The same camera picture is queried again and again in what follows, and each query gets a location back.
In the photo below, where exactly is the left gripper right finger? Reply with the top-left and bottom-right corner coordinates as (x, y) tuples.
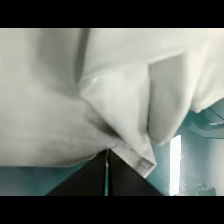
(107, 149), (164, 197)

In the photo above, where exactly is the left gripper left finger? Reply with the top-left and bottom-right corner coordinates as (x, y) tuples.
(46, 149), (108, 197)

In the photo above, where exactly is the white T-shirt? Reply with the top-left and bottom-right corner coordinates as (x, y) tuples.
(0, 28), (224, 179)

